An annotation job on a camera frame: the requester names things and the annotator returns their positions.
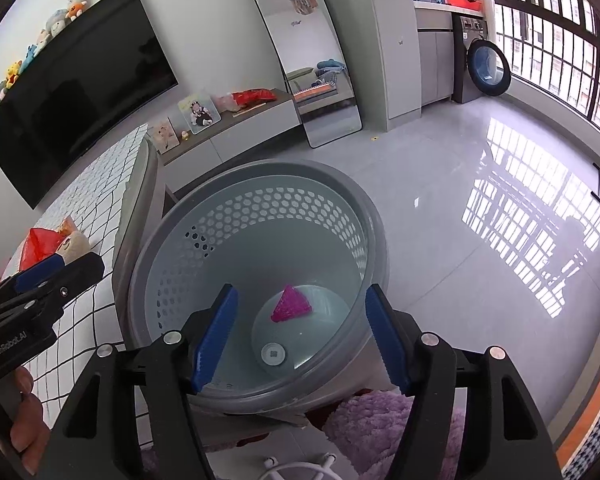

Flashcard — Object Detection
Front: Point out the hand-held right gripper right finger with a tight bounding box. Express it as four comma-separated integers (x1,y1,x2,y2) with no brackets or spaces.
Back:
365,284,563,480

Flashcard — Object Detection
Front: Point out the large clear photo frame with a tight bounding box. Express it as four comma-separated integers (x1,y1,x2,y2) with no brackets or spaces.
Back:
177,91,222,135

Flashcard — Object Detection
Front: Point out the grey low console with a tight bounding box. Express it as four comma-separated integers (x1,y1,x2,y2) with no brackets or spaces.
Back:
152,89,301,193

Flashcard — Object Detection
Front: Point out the grey washing machine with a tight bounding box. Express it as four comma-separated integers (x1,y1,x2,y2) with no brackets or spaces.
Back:
451,15,512,105

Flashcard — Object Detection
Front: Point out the black flat television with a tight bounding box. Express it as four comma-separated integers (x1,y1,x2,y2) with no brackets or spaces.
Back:
0,0,179,210

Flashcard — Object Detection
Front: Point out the person's left hand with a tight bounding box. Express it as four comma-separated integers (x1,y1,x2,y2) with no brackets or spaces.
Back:
7,364,52,475

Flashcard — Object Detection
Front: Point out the red plastic bag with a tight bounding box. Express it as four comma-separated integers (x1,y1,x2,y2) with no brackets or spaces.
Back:
19,227,63,271

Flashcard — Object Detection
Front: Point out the white tall wardrobe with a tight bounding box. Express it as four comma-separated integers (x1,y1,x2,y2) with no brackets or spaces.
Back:
307,0,423,133

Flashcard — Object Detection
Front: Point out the row of plush toys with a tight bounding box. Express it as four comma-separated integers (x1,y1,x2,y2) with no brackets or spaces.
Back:
0,0,90,106

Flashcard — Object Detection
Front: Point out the grey counter cabinet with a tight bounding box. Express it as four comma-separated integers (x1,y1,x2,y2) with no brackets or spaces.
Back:
414,0,481,108

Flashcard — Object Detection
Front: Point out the red packet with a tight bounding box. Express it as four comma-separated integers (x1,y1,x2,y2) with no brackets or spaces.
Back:
231,88,277,107

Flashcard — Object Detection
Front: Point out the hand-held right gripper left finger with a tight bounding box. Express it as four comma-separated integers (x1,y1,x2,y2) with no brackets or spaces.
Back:
50,284,241,480

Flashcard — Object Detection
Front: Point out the tall standing mirror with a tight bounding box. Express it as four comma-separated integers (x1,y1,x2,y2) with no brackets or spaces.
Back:
236,0,363,149

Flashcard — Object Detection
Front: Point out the pink wrapper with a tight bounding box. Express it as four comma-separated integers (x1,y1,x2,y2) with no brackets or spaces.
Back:
271,283,312,322

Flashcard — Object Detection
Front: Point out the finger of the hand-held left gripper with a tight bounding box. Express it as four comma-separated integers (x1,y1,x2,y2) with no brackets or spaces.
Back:
0,254,65,311
0,252,106,333

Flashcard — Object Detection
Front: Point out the bed with checked sheet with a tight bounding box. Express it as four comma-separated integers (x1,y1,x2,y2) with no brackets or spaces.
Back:
0,124,166,426

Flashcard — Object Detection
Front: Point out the grey perforated plastic basket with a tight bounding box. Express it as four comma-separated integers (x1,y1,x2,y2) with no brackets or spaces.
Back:
112,160,386,416

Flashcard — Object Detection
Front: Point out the small photo frame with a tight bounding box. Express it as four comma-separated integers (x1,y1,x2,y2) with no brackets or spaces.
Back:
152,117,177,153

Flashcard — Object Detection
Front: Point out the black window grille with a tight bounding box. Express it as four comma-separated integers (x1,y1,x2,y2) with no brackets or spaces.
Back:
485,0,600,143

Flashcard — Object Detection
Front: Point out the purple fluffy rug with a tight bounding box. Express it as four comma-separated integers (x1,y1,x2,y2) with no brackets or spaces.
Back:
320,390,468,480

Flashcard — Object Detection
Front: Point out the pink orange snack packet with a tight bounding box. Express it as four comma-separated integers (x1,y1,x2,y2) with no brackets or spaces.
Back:
55,216,92,263

